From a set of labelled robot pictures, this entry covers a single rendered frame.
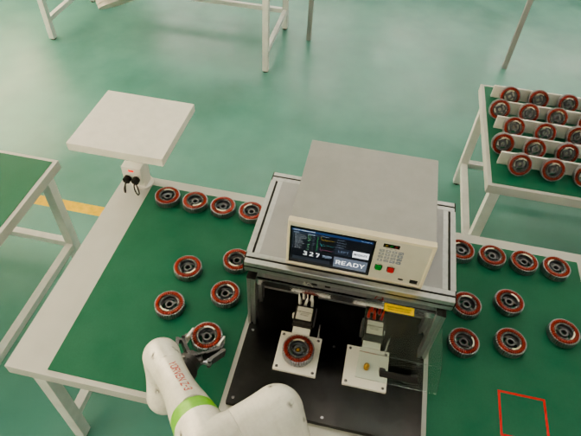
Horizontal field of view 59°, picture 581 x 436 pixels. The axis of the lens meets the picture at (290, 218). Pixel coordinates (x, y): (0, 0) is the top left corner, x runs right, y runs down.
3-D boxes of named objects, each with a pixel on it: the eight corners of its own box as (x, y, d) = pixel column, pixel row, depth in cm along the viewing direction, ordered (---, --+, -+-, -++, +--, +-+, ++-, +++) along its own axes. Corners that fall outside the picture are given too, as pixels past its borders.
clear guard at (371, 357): (436, 394, 150) (441, 386, 145) (354, 377, 152) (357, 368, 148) (437, 302, 171) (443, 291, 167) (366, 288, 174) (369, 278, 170)
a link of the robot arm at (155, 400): (141, 420, 150) (176, 425, 148) (137, 383, 146) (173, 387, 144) (162, 392, 163) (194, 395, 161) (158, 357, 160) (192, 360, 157)
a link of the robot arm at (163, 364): (172, 445, 122) (217, 430, 127) (168, 403, 119) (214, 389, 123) (140, 370, 153) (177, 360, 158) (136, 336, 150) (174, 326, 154)
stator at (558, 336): (540, 337, 193) (545, 332, 190) (552, 317, 199) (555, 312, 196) (571, 355, 189) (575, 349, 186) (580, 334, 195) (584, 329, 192)
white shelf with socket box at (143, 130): (177, 241, 217) (162, 159, 184) (95, 226, 221) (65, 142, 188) (203, 185, 241) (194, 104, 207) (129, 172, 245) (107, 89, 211)
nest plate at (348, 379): (385, 394, 174) (386, 392, 173) (341, 384, 175) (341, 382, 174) (388, 354, 184) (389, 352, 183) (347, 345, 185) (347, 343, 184)
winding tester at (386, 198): (421, 289, 161) (437, 247, 146) (285, 262, 166) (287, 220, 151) (424, 202, 187) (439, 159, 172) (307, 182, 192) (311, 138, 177)
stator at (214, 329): (216, 357, 182) (215, 352, 180) (187, 349, 184) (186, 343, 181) (226, 330, 190) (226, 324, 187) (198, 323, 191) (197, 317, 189)
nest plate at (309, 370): (315, 378, 176) (315, 377, 175) (271, 369, 178) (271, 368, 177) (322, 340, 186) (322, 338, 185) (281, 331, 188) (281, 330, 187)
